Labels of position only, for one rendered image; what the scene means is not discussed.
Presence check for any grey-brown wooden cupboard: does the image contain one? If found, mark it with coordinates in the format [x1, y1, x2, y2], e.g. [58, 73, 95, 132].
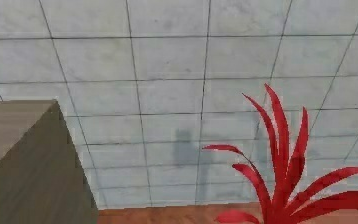
[0, 99, 100, 224]

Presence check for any red house plant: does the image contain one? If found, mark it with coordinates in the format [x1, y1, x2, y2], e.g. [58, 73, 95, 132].
[201, 83, 358, 224]

